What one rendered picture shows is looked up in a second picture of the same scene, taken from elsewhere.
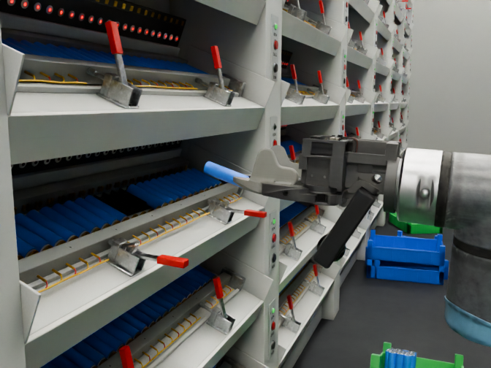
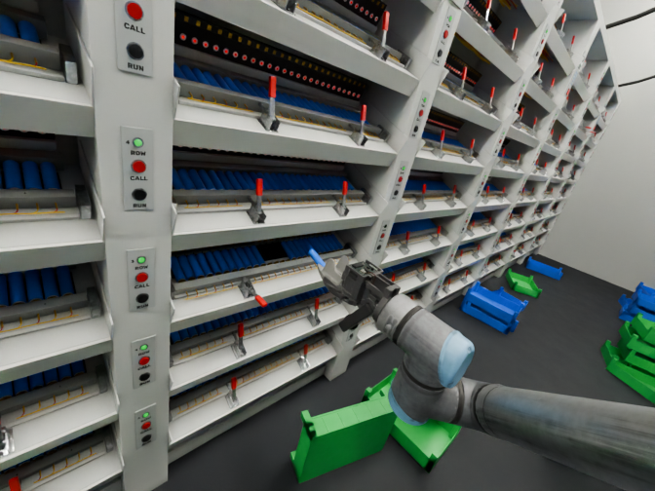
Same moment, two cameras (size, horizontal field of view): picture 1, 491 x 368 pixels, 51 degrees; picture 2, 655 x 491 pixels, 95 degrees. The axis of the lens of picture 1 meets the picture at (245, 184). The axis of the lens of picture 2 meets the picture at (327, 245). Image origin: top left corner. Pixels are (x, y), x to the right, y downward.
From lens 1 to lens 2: 0.33 m
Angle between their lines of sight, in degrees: 24
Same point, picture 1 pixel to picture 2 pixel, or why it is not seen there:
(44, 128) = (195, 238)
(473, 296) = (398, 390)
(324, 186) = (349, 293)
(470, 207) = (407, 347)
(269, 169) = (330, 270)
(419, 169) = (392, 312)
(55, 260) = (206, 284)
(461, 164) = (414, 321)
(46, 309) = (191, 307)
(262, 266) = not seen: hidden behind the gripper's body
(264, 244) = not seen: hidden behind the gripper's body
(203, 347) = (295, 330)
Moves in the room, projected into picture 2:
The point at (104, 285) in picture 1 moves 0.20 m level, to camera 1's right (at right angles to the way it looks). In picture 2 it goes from (227, 300) to (302, 339)
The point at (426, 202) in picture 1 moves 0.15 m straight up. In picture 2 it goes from (389, 331) to (414, 262)
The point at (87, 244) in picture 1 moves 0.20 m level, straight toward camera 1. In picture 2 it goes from (228, 278) to (177, 332)
